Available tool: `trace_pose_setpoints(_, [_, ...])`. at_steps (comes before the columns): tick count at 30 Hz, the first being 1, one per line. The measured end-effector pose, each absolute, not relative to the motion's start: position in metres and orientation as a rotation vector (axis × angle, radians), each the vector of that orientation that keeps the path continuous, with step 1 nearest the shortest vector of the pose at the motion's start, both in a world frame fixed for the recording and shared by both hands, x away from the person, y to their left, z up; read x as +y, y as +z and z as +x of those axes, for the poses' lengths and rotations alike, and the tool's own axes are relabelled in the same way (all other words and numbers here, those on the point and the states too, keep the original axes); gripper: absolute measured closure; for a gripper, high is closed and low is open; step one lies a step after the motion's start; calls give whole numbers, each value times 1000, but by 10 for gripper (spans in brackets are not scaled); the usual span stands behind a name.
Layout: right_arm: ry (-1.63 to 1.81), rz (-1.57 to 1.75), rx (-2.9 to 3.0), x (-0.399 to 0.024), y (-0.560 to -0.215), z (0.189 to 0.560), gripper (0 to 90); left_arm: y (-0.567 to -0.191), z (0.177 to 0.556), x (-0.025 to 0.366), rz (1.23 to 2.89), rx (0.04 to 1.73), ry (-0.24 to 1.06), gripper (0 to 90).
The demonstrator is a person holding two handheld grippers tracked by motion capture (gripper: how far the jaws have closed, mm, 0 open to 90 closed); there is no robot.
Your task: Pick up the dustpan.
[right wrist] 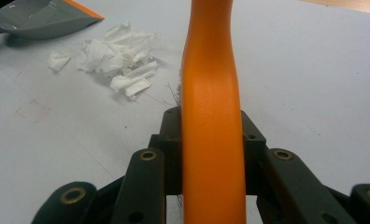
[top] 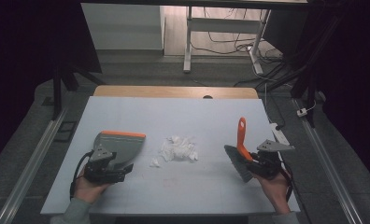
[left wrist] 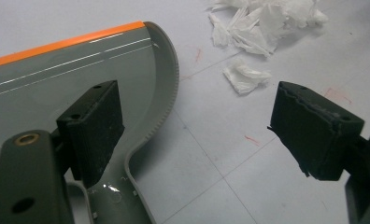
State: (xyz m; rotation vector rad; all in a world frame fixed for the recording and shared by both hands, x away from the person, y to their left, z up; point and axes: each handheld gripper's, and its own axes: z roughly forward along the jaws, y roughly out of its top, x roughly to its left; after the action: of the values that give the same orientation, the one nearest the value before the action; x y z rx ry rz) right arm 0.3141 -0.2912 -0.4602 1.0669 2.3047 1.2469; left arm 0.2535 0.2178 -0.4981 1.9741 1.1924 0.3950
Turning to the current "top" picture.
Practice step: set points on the wooden table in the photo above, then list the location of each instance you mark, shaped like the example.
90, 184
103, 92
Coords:
173, 92

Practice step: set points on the person's right hand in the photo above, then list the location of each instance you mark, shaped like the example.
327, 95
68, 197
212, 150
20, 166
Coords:
275, 191

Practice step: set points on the grey dustpan with orange edge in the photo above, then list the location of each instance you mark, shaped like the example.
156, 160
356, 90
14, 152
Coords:
124, 147

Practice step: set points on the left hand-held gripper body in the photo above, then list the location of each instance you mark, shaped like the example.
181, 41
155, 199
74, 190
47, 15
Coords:
102, 169

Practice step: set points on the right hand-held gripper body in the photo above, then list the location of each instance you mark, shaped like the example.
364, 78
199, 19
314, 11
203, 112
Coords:
268, 161

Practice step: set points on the black metal stand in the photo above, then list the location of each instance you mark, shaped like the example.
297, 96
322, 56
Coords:
57, 90
307, 74

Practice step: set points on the white power strip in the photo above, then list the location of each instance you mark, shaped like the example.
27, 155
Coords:
279, 135

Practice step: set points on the small white adaptor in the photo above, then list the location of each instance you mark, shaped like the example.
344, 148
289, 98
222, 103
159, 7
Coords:
301, 112

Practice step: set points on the person's left hand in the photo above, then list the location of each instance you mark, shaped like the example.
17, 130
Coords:
88, 190

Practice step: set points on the white desk frame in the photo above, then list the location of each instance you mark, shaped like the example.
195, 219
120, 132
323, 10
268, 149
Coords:
223, 25

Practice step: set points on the aluminium rail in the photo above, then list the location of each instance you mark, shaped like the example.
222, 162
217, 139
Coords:
30, 161
328, 165

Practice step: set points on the pile of white paper scraps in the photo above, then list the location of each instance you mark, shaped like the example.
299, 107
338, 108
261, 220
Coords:
178, 149

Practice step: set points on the white cabinet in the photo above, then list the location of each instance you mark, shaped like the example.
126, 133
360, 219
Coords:
124, 26

